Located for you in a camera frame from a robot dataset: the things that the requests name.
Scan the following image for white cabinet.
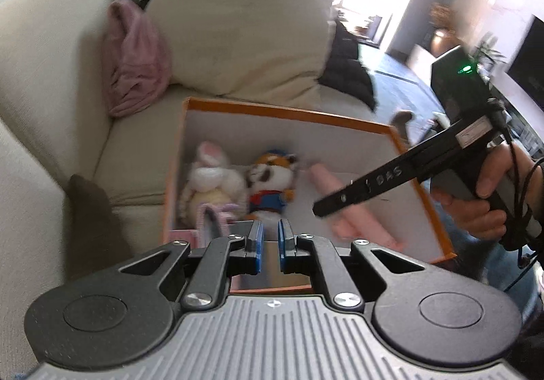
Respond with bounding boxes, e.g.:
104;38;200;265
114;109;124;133
407;44;439;75

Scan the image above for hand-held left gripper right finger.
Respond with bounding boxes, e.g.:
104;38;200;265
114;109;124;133
277;219;426;309

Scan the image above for beige sofa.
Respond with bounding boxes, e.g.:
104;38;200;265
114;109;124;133
0;0;426;380

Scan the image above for orange box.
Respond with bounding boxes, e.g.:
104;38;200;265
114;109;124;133
161;97;458;296

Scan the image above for black television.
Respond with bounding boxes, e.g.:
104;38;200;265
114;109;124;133
507;16;544;101

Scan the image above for cream sofa cushion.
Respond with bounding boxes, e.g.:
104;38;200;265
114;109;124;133
144;0;337;97

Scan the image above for brown vase with dried flowers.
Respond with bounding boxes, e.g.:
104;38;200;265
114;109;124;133
428;2;459;58

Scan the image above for black jacket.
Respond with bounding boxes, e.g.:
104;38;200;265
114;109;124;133
319;18;380;111

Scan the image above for person's right hand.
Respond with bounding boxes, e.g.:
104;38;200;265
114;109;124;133
429;141;537;241

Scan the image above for pink roll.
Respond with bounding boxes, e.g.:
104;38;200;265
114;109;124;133
308;162;405;250

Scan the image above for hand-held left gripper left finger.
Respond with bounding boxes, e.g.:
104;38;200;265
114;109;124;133
120;219;265;313

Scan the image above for white bunny plush toy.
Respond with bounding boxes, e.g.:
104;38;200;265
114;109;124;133
178;141;250;232

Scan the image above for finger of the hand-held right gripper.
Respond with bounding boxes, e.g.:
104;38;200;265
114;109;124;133
312;181;363;220

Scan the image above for black cable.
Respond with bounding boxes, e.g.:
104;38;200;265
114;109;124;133
484;99;544;292

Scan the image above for blue jeans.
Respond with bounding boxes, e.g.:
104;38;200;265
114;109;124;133
458;239;544;304

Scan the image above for pink cloth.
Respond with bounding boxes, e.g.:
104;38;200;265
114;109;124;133
102;0;171;118

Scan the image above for fox plush toy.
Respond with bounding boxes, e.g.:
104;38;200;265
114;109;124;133
244;151;299;222

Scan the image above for green potted plant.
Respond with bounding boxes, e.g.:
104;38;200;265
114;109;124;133
473;34;507;67

